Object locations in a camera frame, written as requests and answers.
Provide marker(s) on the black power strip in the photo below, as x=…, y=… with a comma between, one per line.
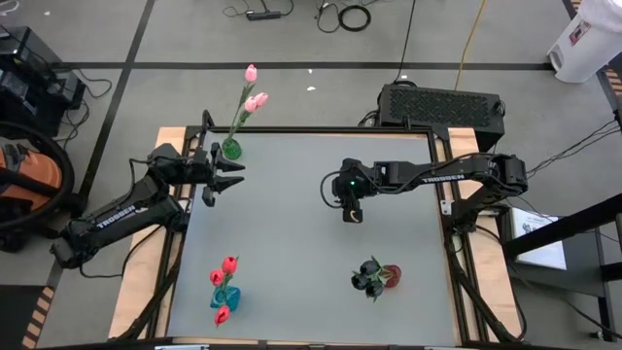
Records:
x=262, y=15

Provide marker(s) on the white printed booklet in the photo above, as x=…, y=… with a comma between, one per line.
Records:
x=539, y=243

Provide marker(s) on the green glass vase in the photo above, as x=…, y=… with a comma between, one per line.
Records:
x=231, y=150

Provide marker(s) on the white waste bin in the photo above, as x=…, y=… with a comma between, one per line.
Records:
x=588, y=44

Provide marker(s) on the black equipment case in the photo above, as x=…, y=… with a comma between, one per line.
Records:
x=29, y=82

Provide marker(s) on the pink artificial tulip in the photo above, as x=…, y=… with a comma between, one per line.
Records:
x=251, y=73
x=261, y=98
x=250, y=104

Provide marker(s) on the black perforated computer case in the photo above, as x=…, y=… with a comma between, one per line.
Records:
x=437, y=107

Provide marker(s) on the blue square glass vase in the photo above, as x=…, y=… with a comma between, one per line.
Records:
x=233, y=299

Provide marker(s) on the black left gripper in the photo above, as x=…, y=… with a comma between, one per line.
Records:
x=201, y=170

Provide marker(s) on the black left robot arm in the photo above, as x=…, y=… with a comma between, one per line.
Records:
x=126, y=209

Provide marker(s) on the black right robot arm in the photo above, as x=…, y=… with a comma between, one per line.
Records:
x=461, y=175

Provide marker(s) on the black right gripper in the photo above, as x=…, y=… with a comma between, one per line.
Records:
x=350, y=187

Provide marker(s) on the black metal stand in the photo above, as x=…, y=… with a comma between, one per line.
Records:
x=559, y=227

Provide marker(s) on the black aluminium table frame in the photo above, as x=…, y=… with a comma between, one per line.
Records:
x=316, y=129

